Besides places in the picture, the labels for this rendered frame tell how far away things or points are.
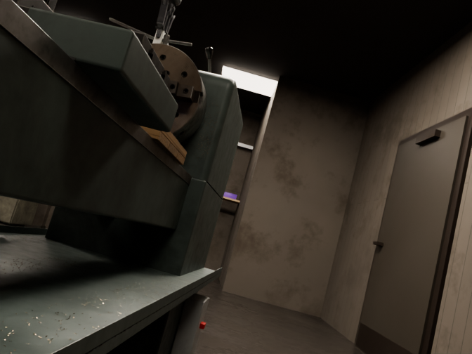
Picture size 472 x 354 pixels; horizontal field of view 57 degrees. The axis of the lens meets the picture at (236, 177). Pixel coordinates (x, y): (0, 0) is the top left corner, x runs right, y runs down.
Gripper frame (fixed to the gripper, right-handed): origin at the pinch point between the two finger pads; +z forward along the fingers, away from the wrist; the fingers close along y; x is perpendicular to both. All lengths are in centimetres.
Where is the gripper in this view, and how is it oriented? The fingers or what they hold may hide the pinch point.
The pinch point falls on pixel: (159, 39)
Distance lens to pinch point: 174.0
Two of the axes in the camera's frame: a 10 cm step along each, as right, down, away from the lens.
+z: -2.6, 9.6, -1.4
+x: 9.6, 2.5, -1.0
